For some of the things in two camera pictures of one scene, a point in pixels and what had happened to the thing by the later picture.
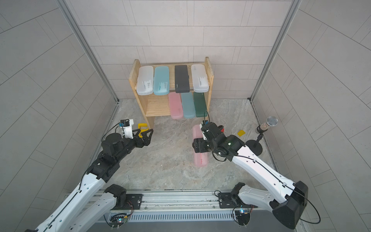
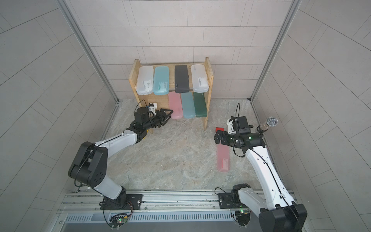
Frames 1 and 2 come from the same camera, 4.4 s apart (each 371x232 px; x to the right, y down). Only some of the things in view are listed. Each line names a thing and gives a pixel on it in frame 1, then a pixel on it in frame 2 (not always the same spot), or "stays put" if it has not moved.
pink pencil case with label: x=201 y=159 to x=222 y=158
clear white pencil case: x=145 y=82 stays put
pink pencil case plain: x=176 y=105 stays put
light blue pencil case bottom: x=188 y=105 stays put
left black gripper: x=145 y=141 to x=161 y=118
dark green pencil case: x=200 y=106 stays put
